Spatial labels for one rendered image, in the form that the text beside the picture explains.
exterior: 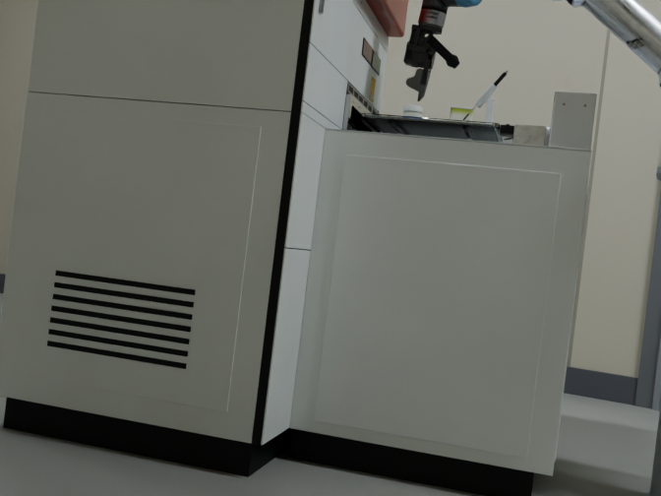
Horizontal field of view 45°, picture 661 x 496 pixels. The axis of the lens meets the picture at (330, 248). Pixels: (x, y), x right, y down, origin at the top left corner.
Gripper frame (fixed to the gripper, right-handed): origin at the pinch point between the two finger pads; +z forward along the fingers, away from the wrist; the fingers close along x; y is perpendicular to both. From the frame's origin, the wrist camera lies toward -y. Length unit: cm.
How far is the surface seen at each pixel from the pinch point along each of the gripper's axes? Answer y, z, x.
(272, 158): 23, 23, 65
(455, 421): -29, 74, 56
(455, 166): -16, 17, 47
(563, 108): -37, -2, 41
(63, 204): 72, 44, 63
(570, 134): -40, 4, 42
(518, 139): -29.1, 6.7, 23.4
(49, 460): 54, 96, 85
